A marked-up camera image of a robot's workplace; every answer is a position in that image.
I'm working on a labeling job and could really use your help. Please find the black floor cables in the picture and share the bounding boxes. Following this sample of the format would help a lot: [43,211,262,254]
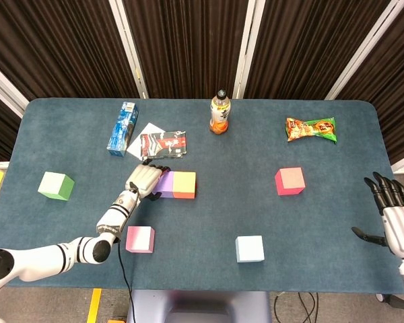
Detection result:
[272,291,319,323]

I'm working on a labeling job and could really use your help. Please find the orange green snack bag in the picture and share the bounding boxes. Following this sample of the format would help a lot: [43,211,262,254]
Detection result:
[285,116,338,145]

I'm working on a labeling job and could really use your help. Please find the red black card packet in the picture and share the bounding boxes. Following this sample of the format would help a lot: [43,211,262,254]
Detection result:
[139,130,189,162]

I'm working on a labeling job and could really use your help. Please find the pink cube with white face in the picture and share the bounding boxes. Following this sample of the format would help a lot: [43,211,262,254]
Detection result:
[125,225,156,254]

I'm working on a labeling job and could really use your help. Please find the white paper sheet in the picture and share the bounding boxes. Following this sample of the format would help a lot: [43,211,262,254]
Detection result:
[126,122,166,159]

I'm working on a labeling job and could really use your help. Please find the black white stand foot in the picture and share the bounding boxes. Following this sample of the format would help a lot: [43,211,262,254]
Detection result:
[375,293,404,306]

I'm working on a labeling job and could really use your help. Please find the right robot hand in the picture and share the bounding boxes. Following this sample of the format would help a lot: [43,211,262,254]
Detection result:
[351,171,404,259]

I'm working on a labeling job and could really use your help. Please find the purple foam cube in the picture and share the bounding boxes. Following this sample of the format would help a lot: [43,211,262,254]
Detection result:
[153,170,174,199]

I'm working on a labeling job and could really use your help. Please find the green foam cube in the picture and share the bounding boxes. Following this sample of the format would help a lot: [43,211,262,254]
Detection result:
[37,171,75,202]

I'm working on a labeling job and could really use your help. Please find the orange cube with yellow face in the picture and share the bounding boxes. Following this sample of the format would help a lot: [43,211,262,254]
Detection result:
[172,171,197,200]

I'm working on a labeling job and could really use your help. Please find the red foam cube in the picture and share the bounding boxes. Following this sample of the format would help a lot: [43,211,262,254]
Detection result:
[274,167,306,196]

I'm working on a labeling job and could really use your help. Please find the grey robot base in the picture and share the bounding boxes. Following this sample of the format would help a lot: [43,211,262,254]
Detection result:
[126,289,272,323]

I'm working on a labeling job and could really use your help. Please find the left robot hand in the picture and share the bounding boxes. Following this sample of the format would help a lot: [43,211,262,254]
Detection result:
[124,160,172,203]

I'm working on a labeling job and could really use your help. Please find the orange drink bottle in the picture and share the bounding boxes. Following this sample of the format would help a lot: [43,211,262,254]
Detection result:
[208,88,231,135]

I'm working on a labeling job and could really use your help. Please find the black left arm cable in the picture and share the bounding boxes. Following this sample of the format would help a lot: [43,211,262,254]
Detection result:
[116,235,137,323]

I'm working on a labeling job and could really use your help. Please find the blue biscuit box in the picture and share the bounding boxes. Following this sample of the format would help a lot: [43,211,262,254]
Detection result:
[107,101,139,157]

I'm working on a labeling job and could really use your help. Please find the blue grey felt table cover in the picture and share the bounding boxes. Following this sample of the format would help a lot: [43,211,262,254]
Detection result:
[0,97,404,297]

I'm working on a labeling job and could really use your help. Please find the light blue foam cube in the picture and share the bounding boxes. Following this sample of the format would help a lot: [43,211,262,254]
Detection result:
[235,235,265,263]

